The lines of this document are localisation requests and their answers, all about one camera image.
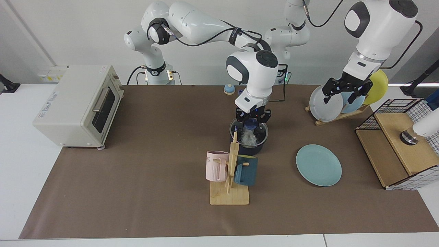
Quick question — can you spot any glass lid blue knob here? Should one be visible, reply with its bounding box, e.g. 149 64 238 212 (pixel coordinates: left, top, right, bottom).
230 118 269 147

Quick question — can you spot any white vermicelli bundle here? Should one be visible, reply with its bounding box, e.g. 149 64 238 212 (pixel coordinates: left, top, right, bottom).
239 126 258 146

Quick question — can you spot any grey plate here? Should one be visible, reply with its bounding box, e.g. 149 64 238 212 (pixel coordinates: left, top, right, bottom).
309 85 344 122

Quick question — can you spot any light blue plate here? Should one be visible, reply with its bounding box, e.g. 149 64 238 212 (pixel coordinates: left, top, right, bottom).
338 92 366 114

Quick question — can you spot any yellow plate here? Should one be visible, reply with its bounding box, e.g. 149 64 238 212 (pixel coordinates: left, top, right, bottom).
362 70 389 105

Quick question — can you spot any wooden plate rack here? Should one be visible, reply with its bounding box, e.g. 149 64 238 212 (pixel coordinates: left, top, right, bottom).
305 103 371 126

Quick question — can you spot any pale green plate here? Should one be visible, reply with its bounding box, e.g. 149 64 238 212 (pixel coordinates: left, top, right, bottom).
296 144 342 187

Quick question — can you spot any dark teal mug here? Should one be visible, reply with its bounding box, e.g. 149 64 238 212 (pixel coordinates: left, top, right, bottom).
233 155 258 186

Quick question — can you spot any pink ribbed mug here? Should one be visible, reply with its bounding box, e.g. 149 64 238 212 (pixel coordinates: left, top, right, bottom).
206 150 229 182

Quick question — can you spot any black stand leg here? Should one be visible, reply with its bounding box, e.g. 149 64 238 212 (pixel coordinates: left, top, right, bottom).
400 59 439 97

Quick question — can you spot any white cylinder dark tip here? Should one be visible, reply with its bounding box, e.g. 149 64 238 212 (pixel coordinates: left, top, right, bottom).
399 107 439 146

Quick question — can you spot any wooden mug stand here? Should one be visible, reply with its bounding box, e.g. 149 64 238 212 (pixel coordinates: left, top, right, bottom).
210 132 250 205

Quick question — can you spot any dark blue object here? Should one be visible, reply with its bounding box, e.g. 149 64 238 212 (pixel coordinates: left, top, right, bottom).
425 91 439 111

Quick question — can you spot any brown table cloth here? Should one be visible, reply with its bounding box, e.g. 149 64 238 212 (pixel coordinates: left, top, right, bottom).
19 85 439 239

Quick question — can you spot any pale toaster oven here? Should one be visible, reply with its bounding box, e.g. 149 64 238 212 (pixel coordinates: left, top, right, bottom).
33 64 124 150

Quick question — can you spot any black clamp foot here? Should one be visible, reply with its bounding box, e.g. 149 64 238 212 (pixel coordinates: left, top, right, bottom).
0 73 20 94

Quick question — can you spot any black pot purple handle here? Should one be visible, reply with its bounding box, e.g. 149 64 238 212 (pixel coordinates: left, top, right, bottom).
229 89 269 155

